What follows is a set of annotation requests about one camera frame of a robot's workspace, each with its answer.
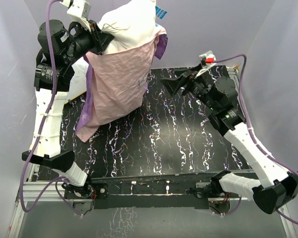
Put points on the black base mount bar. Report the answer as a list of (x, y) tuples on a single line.
[(161, 191)]

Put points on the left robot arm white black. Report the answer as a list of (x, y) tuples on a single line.
[(60, 50)]

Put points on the small whiteboard wooden frame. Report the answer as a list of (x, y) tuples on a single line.
[(78, 81)]

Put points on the aluminium frame rail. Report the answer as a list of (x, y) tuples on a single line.
[(274, 185)]

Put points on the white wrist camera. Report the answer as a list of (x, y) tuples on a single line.
[(208, 60), (78, 11)]

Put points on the black marbled table mat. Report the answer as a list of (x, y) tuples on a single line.
[(166, 135)]

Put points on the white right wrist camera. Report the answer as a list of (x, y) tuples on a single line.
[(208, 60)]

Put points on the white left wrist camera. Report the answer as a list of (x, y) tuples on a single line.
[(78, 11)]

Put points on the pink purple Elsa pillowcase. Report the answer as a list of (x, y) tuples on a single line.
[(116, 84)]

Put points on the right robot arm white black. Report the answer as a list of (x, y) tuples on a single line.
[(274, 186)]

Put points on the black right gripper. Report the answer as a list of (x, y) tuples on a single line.
[(173, 85)]

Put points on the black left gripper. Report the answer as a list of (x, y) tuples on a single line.
[(103, 38)]

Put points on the white pillow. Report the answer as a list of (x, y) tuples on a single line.
[(132, 26)]

